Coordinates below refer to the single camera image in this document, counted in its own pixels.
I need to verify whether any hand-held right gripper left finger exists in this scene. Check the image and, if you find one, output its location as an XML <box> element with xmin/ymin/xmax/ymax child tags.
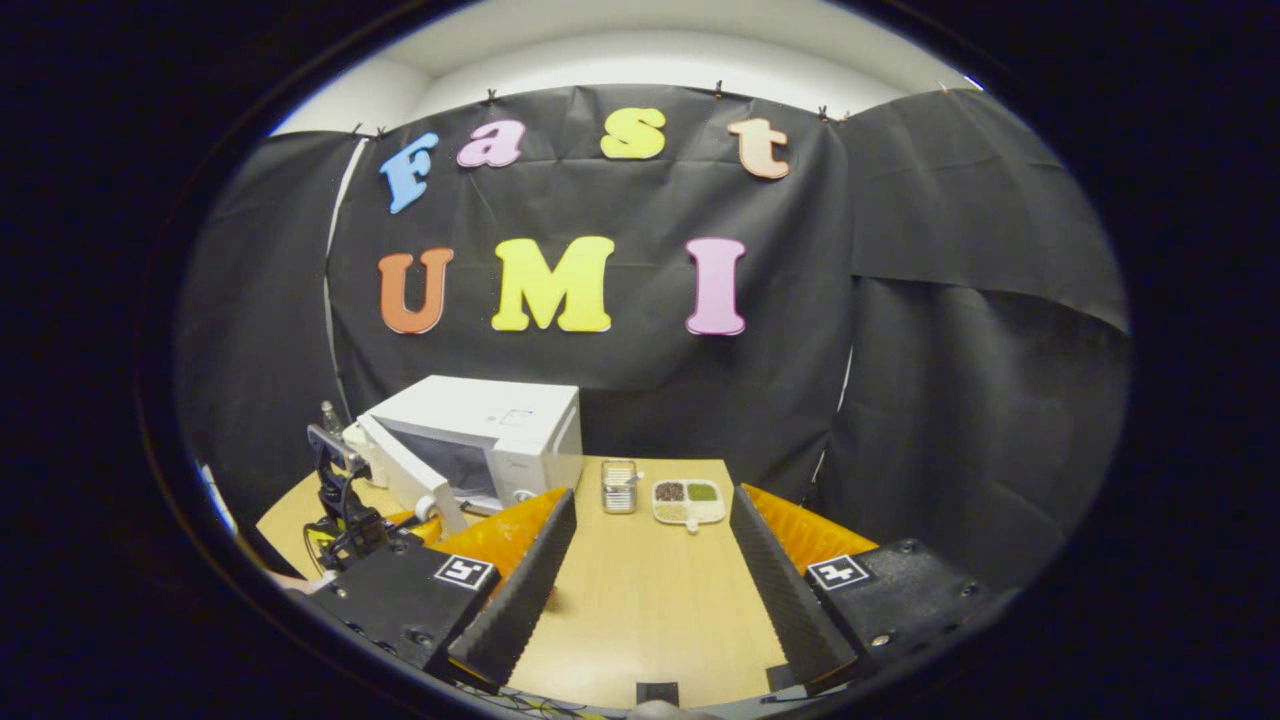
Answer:
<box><xmin>298</xmin><ymin>487</ymin><xmax>579</xmax><ymax>694</ymax></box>

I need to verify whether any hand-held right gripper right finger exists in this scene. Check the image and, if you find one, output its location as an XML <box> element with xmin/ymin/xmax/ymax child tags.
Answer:
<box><xmin>729</xmin><ymin>484</ymin><xmax>1006</xmax><ymax>696</ymax></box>

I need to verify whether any white microwave oven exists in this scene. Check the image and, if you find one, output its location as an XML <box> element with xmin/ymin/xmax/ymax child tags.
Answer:
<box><xmin>345</xmin><ymin>375</ymin><xmax>585</xmax><ymax>538</ymax></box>

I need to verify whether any white toaster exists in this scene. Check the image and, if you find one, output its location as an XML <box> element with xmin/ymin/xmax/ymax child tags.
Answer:
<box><xmin>340</xmin><ymin>420</ymin><xmax>391</xmax><ymax>491</ymax></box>

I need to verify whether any white divided plate with beans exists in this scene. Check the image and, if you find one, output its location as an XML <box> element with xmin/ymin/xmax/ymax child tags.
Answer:
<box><xmin>651</xmin><ymin>477</ymin><xmax>729</xmax><ymax>536</ymax></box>

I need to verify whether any black backdrop cloth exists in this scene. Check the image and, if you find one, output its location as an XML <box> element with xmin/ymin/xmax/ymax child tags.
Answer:
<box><xmin>175</xmin><ymin>83</ymin><xmax>1133</xmax><ymax>593</ymax></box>

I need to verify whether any small metal wire basket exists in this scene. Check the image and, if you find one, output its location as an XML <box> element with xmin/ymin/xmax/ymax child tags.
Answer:
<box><xmin>600</xmin><ymin>458</ymin><xmax>642</xmax><ymax>516</ymax></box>

